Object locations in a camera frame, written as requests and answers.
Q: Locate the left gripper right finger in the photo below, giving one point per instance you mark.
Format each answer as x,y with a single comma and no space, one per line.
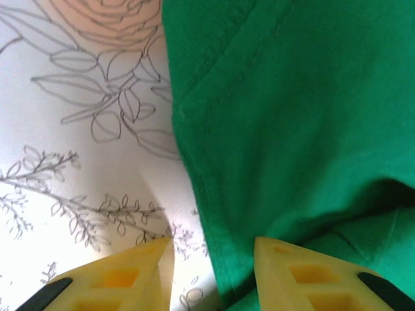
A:
308,282

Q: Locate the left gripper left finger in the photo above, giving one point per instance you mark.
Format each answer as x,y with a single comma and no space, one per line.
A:
113,285

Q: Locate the green t-shirt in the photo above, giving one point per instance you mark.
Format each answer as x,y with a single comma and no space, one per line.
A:
291,113

